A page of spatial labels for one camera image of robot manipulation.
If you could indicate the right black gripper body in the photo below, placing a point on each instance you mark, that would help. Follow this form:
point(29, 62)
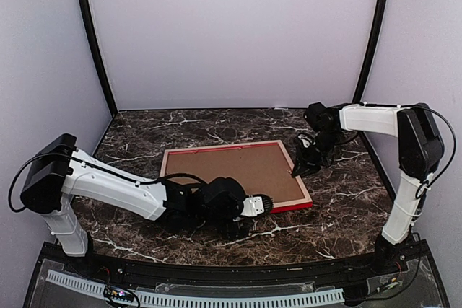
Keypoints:
point(316, 153)

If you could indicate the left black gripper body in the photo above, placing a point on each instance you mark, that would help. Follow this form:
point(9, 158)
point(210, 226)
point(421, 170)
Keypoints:
point(232, 231)

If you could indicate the brown backing board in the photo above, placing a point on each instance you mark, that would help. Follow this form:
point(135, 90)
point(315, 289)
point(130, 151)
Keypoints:
point(231, 163)

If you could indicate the red wooden picture frame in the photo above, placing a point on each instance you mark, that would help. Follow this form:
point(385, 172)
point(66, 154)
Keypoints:
point(288, 207)

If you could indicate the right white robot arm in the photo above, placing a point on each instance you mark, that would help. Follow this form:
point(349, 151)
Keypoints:
point(420, 150)

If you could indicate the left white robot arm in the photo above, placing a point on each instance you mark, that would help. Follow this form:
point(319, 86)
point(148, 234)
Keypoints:
point(46, 184)

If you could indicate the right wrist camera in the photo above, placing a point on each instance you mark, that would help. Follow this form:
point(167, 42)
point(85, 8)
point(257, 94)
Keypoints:
point(303, 141)

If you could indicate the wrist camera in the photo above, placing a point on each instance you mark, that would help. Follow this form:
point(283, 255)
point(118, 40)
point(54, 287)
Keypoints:
point(257, 205)
point(303, 141)

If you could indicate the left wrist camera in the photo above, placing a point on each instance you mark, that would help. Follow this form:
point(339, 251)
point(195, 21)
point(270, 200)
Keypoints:
point(257, 205)

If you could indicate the black front table rail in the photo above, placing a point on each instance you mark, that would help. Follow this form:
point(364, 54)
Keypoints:
point(351, 273)

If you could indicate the white cable tray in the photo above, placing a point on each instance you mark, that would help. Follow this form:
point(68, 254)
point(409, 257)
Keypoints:
point(143, 298)

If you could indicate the right black corner post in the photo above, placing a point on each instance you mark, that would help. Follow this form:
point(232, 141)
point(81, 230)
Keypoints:
point(370, 50)

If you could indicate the black corner post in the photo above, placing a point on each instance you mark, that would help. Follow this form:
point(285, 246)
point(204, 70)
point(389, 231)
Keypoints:
point(370, 50)
point(97, 57)

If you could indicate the left black corner post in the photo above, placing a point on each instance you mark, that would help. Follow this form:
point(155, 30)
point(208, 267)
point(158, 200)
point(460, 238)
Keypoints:
point(97, 57)

